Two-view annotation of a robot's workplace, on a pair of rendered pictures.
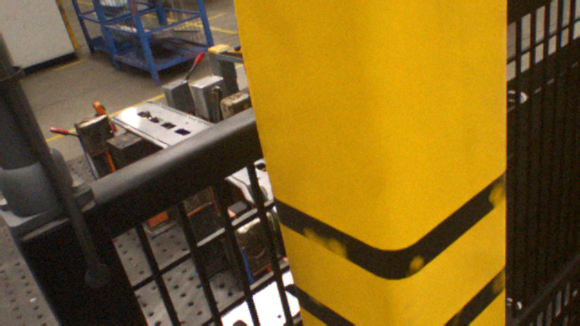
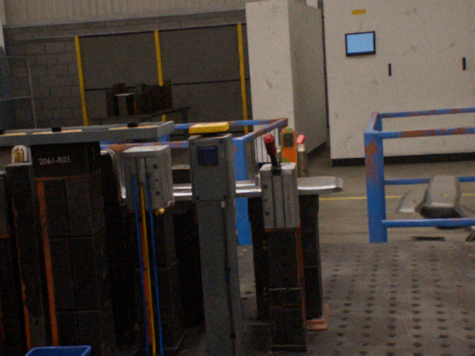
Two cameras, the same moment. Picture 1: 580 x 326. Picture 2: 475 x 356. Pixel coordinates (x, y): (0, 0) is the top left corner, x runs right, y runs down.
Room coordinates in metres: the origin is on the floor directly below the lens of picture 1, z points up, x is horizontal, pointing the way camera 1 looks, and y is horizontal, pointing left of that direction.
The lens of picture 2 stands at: (2.99, -0.81, 1.25)
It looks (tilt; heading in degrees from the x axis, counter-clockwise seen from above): 8 degrees down; 133
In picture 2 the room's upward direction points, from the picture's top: 4 degrees counter-clockwise
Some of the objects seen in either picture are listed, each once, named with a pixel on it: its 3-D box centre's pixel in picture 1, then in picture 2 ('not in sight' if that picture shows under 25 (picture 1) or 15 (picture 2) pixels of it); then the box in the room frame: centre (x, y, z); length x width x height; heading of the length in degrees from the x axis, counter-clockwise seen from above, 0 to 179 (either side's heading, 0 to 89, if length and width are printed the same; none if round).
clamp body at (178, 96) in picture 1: (188, 125); (284, 256); (2.01, 0.37, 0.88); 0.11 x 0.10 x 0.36; 124
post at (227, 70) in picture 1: (233, 104); (219, 258); (2.03, 0.17, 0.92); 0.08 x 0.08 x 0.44; 34
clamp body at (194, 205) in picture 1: (199, 222); not in sight; (1.28, 0.28, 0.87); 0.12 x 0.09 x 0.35; 124
